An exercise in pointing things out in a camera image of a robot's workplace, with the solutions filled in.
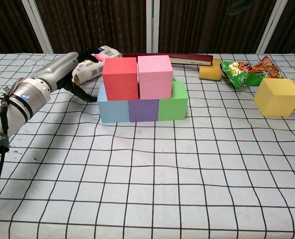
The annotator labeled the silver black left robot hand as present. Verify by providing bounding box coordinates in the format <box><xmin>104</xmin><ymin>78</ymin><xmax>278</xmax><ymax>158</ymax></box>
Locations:
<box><xmin>32</xmin><ymin>48</ymin><xmax>99</xmax><ymax>103</ymax></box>

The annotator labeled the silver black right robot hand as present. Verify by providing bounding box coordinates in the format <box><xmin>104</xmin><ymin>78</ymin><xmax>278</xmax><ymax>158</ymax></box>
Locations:
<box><xmin>226</xmin><ymin>0</ymin><xmax>254</xmax><ymax>16</ymax></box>

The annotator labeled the red foam cube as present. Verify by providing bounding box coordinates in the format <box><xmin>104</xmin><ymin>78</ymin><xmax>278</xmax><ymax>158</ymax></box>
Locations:
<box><xmin>102</xmin><ymin>57</ymin><xmax>140</xmax><ymax>101</ymax></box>

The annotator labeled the light blue foam cube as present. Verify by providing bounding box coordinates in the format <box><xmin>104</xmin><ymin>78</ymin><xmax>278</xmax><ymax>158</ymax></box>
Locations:
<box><xmin>97</xmin><ymin>84</ymin><xmax>130</xmax><ymax>124</ymax></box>

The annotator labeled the pink foam cube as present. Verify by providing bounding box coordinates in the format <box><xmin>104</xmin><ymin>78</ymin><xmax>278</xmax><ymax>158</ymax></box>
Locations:
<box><xmin>138</xmin><ymin>55</ymin><xmax>174</xmax><ymax>100</ymax></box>

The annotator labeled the green foam cube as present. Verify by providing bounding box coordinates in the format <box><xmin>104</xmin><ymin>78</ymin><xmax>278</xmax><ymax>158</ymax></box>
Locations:
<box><xmin>158</xmin><ymin>81</ymin><xmax>189</xmax><ymax>122</ymax></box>

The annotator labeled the white printed snack pack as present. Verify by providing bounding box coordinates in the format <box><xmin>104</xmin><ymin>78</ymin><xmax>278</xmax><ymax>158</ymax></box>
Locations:
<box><xmin>72</xmin><ymin>45</ymin><xmax>123</xmax><ymax>84</ymax></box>

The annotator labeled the green orange snack bag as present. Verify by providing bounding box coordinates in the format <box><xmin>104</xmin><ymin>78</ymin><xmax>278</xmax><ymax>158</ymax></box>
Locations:
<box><xmin>220</xmin><ymin>55</ymin><xmax>285</xmax><ymax>91</ymax></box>

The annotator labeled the dark red book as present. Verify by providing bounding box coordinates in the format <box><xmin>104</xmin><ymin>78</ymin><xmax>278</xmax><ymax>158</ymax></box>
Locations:
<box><xmin>122</xmin><ymin>52</ymin><xmax>214</xmax><ymax>67</ymax></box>

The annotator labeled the yellow sponge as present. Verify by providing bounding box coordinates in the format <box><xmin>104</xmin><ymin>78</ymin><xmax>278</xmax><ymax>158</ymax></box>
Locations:
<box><xmin>198</xmin><ymin>59</ymin><xmax>223</xmax><ymax>81</ymax></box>

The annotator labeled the purple foam cube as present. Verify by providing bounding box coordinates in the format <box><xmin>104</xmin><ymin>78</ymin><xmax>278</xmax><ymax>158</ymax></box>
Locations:
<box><xmin>128</xmin><ymin>98</ymin><xmax>160</xmax><ymax>122</ymax></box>

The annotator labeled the yellow foam cube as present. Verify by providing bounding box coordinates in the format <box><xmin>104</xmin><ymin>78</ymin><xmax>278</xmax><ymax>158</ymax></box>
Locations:
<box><xmin>254</xmin><ymin>78</ymin><xmax>295</xmax><ymax>117</ymax></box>

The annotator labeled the white black grid tablecloth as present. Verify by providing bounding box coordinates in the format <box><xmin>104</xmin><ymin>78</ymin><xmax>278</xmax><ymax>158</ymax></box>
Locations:
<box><xmin>0</xmin><ymin>52</ymin><xmax>295</xmax><ymax>239</ymax></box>

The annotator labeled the white partition frame post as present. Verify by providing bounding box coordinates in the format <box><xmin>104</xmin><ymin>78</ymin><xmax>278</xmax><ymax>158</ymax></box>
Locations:
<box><xmin>21</xmin><ymin>0</ymin><xmax>55</xmax><ymax>54</ymax></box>
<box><xmin>145</xmin><ymin>0</ymin><xmax>161</xmax><ymax>53</ymax></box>
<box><xmin>256</xmin><ymin>0</ymin><xmax>295</xmax><ymax>54</ymax></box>

